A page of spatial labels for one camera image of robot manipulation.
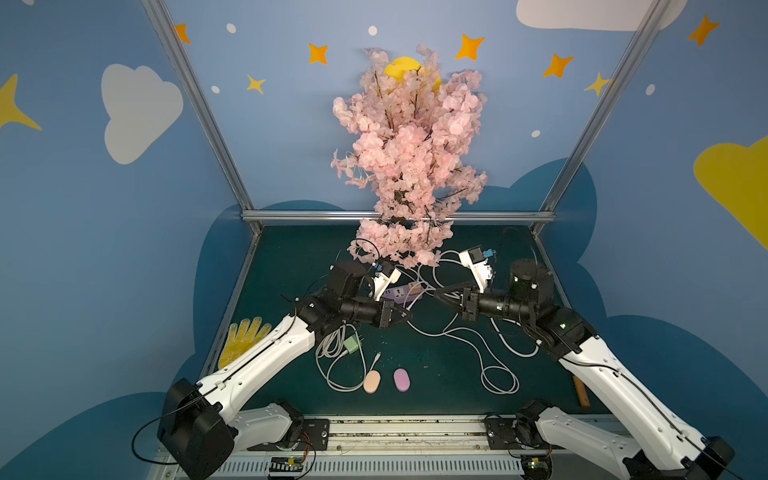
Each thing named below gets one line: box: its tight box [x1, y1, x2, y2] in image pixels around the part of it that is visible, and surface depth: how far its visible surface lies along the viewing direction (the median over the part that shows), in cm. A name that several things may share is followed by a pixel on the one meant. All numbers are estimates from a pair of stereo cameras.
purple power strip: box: [382, 284, 423, 304], surface depth 100 cm
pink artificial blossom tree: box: [330, 46, 489, 268], surface depth 78 cm
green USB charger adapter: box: [343, 334, 359, 355], surface depth 90 cm
